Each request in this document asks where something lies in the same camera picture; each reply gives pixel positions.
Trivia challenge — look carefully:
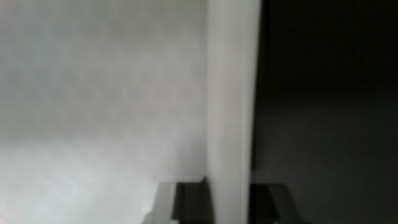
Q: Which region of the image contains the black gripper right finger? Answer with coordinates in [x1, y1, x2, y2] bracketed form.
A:
[248, 183, 311, 224]

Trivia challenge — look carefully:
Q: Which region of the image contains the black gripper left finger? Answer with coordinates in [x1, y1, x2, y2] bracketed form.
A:
[154, 178, 215, 224]

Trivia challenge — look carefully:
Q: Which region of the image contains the white desk top panel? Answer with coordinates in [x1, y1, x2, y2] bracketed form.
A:
[0, 0, 261, 224]

